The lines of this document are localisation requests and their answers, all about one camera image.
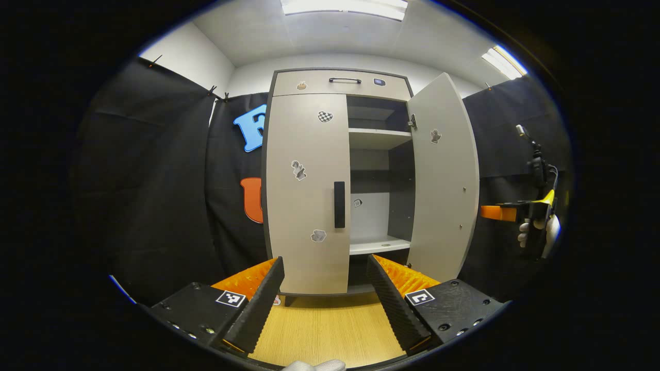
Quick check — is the grey shoe cabinet door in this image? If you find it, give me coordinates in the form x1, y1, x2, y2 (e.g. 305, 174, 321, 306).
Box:
406, 72, 480, 283
266, 93, 351, 295

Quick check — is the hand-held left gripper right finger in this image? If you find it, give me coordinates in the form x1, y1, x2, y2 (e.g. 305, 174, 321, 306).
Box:
366, 254, 511, 356

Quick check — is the black door handle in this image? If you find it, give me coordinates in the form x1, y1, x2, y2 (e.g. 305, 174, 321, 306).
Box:
334, 181, 346, 229

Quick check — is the small ceiling light panel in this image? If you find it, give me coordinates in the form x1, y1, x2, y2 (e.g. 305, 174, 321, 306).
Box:
482, 45, 527, 80

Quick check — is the white cabinet shelf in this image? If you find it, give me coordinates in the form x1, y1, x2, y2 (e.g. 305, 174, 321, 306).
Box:
349, 235, 411, 256
349, 128, 413, 150

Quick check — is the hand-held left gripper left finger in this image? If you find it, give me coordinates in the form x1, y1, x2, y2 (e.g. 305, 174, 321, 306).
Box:
137, 256, 286, 357

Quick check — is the black backdrop cloth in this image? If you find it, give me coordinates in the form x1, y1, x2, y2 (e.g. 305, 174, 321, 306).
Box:
70, 56, 573, 307

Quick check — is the grey double-door shoe cabinet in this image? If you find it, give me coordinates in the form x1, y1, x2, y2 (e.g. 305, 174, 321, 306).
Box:
261, 67, 480, 306

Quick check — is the black mounted device with cable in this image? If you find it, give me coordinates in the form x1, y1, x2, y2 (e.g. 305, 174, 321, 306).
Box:
516, 124, 560, 189

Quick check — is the grey cabinet drawer front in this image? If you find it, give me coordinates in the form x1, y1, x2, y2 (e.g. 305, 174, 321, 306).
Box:
272, 71, 413, 102

